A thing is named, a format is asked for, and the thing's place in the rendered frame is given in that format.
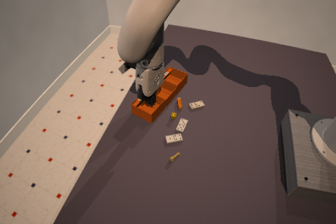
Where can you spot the yellow die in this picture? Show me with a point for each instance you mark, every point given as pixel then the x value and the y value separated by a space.
pixel 173 116

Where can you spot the orange bin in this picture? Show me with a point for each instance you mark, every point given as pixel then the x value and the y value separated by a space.
pixel 174 81

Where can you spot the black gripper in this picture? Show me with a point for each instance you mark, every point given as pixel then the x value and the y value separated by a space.
pixel 153 78

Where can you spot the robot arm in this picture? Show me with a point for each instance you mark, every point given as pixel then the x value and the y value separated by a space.
pixel 141 39

